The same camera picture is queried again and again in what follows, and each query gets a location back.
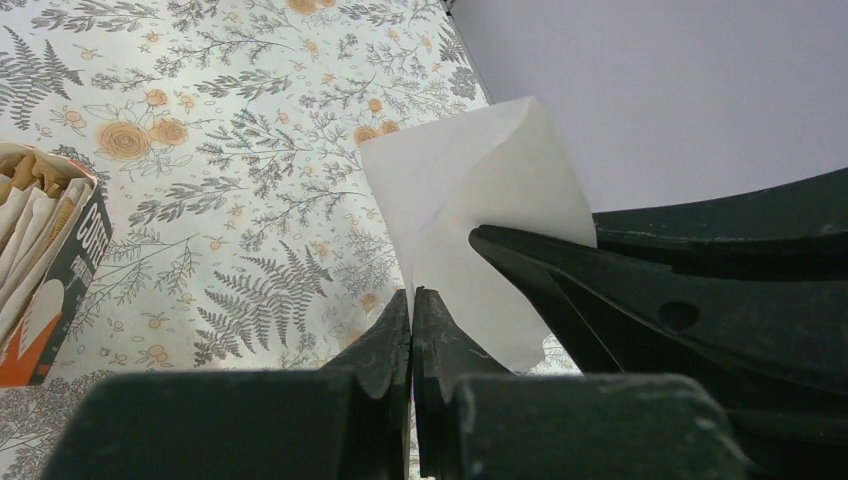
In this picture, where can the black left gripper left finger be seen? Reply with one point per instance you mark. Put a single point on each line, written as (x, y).
(346, 420)

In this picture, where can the orange coffee filter box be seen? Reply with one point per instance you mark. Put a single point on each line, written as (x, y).
(55, 230)

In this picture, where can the white paper coffee filter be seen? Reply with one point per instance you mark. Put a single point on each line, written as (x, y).
(503, 165)

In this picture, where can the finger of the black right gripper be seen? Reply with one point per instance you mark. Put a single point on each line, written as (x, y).
(746, 294)

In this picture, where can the floral tablecloth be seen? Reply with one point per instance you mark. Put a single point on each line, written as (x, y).
(226, 135)

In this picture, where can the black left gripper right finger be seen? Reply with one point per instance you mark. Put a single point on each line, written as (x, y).
(478, 420)

